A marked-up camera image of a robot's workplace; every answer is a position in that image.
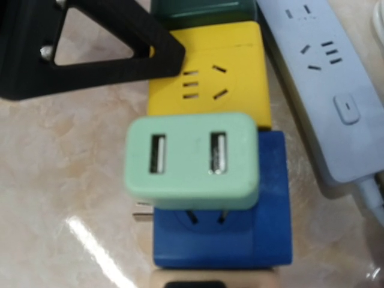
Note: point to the yellow cube socket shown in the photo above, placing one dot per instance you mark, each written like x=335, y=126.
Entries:
x=224, y=70

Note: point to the beige cube socket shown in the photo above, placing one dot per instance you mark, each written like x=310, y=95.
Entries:
x=214, y=278

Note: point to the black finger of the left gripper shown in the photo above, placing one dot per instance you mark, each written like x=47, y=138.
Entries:
x=51, y=47

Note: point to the mint green USB charger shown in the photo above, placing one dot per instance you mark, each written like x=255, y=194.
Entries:
x=206, y=161

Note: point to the dark green cube socket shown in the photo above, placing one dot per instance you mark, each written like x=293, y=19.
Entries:
x=191, y=12

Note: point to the blue cube socket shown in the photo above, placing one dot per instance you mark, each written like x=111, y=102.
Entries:
x=260, y=237

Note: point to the light blue power strip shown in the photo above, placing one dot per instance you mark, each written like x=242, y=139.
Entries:
x=337, y=103

